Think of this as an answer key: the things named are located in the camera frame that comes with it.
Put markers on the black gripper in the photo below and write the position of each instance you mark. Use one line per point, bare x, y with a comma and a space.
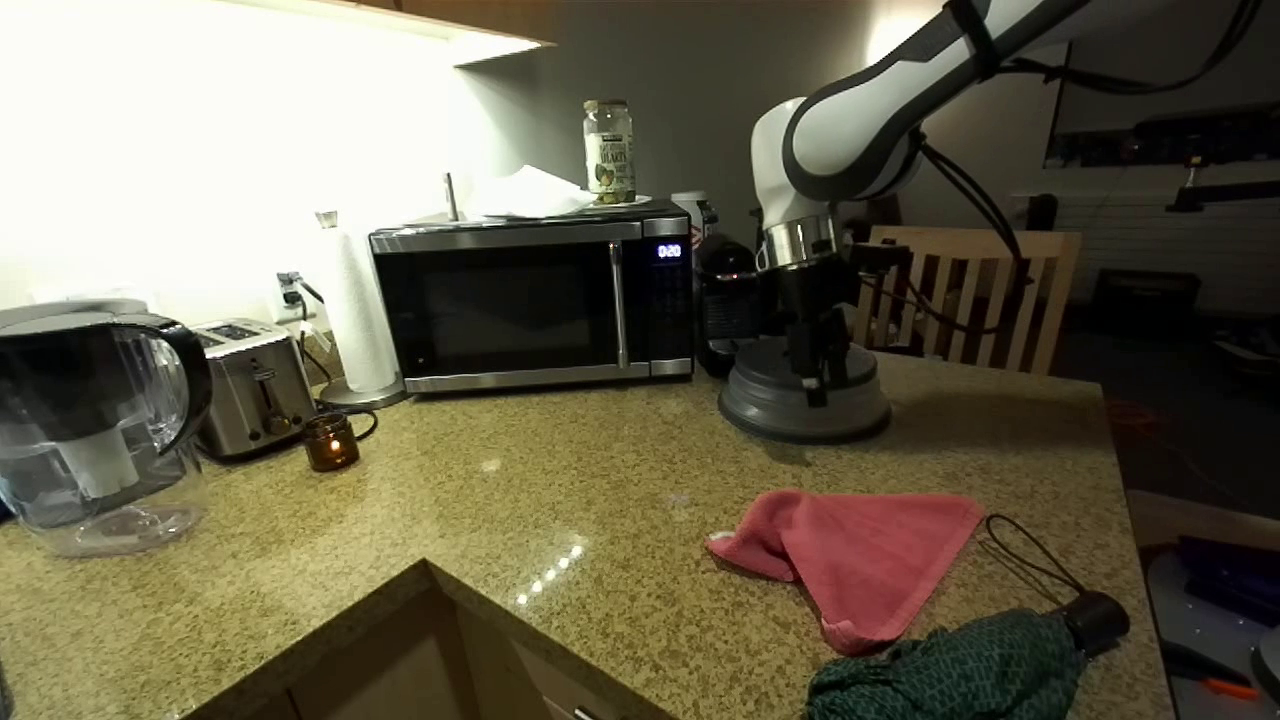
805, 307

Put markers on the pink cloth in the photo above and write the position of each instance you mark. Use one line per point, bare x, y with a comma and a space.
867, 560

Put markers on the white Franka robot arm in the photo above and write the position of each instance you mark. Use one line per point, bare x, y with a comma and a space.
867, 121

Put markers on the grey collapsible microwave cover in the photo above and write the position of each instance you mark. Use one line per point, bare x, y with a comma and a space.
762, 405

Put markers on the black coffee machine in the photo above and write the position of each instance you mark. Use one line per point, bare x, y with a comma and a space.
730, 300

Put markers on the wooden slat chair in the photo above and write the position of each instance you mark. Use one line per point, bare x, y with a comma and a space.
1015, 307

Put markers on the glass jar with lid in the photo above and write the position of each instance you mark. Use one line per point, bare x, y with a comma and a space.
611, 153

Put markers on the folded green umbrella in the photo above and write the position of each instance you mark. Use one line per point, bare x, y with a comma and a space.
974, 672

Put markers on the white papers pile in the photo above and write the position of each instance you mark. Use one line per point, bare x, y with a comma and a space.
527, 195

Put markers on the black mounting bar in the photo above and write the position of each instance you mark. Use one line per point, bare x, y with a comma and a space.
1163, 142

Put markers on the white paper towel roll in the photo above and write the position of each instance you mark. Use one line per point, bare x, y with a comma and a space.
360, 313

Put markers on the tray of hand tools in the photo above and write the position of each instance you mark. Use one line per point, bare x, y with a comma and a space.
1220, 621

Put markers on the small amber glass mug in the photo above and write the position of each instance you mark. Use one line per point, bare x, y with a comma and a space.
328, 440

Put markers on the wooden upper cabinets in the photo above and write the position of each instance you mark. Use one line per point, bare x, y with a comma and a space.
465, 25

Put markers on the silver pot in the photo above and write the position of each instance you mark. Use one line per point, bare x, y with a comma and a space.
253, 395

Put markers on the clear water filter pitcher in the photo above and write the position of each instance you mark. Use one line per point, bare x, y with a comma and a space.
86, 425

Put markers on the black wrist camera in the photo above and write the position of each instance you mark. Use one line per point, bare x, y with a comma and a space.
885, 262

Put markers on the wall outlet with plug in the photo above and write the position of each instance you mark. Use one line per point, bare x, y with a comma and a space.
295, 298

